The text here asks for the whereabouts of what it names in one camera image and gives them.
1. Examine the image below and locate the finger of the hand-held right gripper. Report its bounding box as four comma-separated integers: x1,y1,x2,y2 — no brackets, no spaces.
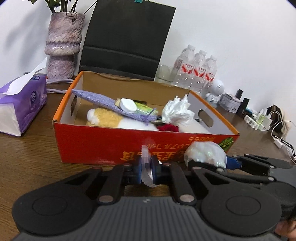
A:
225,153,294,170
187,159,278,185

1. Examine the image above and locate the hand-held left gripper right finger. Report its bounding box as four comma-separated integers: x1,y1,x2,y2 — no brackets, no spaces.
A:
150,156,223,206

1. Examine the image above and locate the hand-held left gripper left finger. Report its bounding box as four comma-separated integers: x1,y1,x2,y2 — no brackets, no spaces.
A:
65,154,145,205

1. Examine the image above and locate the clear plastic wrapper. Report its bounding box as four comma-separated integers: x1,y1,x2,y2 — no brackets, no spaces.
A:
141,138,164,188

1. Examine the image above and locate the clear plastic bag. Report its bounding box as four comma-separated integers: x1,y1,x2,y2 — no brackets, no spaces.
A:
184,141,228,169

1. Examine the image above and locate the orange cardboard box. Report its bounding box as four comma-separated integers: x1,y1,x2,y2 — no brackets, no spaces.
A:
52,71,240,166

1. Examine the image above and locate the purple knitted cloth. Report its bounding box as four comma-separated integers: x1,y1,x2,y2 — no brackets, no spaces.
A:
71,88,159,127

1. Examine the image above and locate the person's right hand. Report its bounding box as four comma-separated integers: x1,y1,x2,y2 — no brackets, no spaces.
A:
275,215,296,241

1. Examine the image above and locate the dark red fabric item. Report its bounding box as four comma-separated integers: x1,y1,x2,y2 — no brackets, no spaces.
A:
156,124,182,133

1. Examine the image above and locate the white charger plug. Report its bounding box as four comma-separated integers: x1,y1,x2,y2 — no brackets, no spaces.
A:
264,114,274,130

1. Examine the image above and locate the black cosmetic bottle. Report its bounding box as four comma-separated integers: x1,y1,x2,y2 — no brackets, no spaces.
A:
238,98,250,116

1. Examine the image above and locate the small grey tin box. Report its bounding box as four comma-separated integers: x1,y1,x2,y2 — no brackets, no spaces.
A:
219,93,242,114

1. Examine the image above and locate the green packet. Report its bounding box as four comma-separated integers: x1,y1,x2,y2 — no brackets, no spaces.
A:
133,100,159,116

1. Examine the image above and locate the yellow white plush toy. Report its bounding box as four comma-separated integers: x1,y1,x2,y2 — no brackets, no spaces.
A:
86,107,160,131

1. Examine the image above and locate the crumpled white paper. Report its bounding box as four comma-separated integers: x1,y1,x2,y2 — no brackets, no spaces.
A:
161,95,196,128

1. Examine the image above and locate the white lidded jar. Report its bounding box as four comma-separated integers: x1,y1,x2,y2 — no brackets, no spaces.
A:
115,98,138,114

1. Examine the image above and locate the brown pouch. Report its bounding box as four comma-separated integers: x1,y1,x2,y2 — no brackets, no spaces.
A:
266,104,286,126

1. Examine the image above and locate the white astronaut figure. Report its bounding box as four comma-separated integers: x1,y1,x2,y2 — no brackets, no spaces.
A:
205,79,226,103

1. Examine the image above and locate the clear water bottle red label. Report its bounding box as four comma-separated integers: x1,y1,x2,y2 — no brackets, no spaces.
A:
203,55,218,90
173,44,196,90
193,49,207,91

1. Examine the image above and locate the clear glass cup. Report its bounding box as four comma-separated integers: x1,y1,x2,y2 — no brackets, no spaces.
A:
154,64,176,82

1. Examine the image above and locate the purple tissue pack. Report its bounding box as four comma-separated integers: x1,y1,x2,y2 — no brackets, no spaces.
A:
0,57,48,137

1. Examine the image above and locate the black paper bag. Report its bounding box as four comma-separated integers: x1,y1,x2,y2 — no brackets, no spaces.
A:
79,0,176,82

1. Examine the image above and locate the purple mottled ceramic vase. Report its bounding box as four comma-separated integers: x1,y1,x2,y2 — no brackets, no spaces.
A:
44,12,86,80

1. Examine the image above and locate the dried rose bouquet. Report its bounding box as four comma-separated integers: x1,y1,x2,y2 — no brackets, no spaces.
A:
22,0,99,15

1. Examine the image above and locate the white charging cable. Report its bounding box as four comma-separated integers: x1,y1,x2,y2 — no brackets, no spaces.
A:
269,111,296,163

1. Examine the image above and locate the white grey power cable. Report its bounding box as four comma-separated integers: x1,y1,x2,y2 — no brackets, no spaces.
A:
46,77,75,94

